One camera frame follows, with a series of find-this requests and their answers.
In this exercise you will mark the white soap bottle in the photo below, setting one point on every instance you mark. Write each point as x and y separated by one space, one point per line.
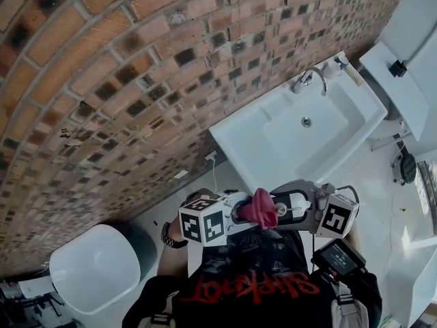
332 69

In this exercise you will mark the black wristwatch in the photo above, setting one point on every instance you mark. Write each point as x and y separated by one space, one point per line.
170 241

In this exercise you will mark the white side table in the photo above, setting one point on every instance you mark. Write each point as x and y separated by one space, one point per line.
392 91

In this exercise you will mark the white cabinet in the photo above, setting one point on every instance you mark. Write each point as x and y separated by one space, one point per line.
423 285

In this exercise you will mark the white toilet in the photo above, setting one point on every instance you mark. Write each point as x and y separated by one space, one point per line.
95 268

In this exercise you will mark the window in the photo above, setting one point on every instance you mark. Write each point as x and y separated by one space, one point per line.
428 197

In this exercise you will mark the chrome sink drain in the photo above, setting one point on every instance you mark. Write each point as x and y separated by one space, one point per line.
306 121

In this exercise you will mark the person in black shirt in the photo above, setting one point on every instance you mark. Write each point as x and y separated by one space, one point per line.
256 268

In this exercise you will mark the white sink basin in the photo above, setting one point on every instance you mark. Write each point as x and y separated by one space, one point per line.
239 142

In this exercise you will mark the pink cloth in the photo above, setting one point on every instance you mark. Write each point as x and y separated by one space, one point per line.
263 203

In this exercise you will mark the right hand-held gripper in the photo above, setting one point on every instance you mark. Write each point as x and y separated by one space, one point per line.
336 217

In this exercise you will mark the small black box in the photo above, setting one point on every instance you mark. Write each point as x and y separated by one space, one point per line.
397 69

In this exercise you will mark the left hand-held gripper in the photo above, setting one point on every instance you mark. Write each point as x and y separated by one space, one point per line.
203 224

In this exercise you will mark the chrome faucet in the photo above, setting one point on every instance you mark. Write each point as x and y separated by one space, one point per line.
300 82

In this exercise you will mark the white wall socket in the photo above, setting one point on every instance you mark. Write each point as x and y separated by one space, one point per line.
181 174
210 156

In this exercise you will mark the black round grille device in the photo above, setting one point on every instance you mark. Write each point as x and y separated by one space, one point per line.
408 167

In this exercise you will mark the beige flat strip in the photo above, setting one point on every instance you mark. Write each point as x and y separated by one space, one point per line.
353 77

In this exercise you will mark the person's left forearm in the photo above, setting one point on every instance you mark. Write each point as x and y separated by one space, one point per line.
172 263

